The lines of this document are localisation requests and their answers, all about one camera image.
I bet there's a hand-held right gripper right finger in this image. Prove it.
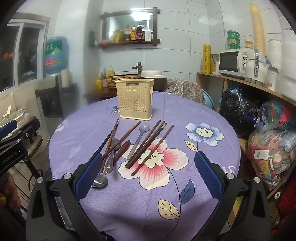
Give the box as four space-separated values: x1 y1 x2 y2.
194 151 271 241

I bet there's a bronze faucet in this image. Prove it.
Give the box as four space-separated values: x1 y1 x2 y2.
132 61 144 74

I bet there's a glass pot lid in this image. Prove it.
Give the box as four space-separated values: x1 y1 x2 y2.
0 105 29 128

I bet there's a black plastic bag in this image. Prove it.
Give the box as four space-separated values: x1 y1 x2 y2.
218 85 263 139

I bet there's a stack of green noodle cups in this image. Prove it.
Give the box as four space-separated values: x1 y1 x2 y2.
227 30 241 50

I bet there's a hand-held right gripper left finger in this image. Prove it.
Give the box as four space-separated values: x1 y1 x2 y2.
25 152 109 241

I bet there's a brown wooden spoon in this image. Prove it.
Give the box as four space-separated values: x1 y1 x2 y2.
112 140 131 164

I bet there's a tall stack of paper cups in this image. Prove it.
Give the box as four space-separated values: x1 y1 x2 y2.
249 2 266 57

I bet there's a black water dispenser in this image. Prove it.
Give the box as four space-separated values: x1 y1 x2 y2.
35 75 79 120

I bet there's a stack of white containers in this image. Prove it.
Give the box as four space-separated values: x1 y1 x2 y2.
279 14 296 101

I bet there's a window frame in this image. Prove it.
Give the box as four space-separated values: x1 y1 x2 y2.
0 19 50 93

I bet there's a purple floral tablecloth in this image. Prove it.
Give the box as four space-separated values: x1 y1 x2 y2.
48 90 241 241

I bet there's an ornate handle metal spoon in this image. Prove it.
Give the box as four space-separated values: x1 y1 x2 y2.
105 141 122 174

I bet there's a white cup with red print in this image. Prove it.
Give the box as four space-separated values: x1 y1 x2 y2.
267 67 280 92

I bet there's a floral patterned cloth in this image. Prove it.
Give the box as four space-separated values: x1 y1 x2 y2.
165 77 206 106

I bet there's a person's left hand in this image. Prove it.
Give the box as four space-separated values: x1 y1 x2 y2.
0 173 22 215

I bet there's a wooden framed mirror shelf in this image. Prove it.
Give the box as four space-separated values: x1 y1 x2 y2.
100 7 161 48

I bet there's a dark chopstick with light tip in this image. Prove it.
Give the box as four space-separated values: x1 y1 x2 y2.
136 123 167 163

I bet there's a blue water jug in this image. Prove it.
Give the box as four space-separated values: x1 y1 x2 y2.
44 36 69 75

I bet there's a colourful plastic bag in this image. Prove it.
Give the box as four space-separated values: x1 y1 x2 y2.
254 100 296 132

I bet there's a woven basin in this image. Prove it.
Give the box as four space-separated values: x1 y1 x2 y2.
106 73 142 90

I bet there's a black chopstick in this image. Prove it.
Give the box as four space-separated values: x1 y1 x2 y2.
89 124 119 161

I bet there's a large yellow bottle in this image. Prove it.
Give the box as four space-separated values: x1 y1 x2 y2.
113 28 125 43

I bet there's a white paper roll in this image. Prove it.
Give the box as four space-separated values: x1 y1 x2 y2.
61 69 70 88

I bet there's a white thermos kettle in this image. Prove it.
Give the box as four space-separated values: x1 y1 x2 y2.
245 50 270 87

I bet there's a clear bag of packets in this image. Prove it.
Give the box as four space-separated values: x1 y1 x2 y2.
247 128 296 195

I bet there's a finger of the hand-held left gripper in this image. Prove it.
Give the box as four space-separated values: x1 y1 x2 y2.
14 116 41 146
0 120 19 141

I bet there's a grey plastic spoon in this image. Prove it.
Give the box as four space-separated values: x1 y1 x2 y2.
127 123 151 160

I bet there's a plain metal spoon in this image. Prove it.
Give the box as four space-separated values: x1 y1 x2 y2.
91 138 119 188

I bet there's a dark sauce bottle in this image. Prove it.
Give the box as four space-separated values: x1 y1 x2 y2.
136 22 145 41

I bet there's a yellow cylinder pack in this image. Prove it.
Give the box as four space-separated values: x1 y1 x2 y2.
203 44 212 74

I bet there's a wooden shelf unit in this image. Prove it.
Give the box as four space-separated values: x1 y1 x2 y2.
196 72 296 200

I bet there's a rice cooker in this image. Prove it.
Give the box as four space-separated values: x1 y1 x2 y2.
141 70 168 92

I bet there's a white microwave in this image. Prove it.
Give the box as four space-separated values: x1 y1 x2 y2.
218 48 256 78

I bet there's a light blue basin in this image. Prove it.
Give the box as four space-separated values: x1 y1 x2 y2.
202 89 216 109

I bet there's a cream perforated utensil holder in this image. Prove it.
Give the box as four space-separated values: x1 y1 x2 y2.
115 79 155 121

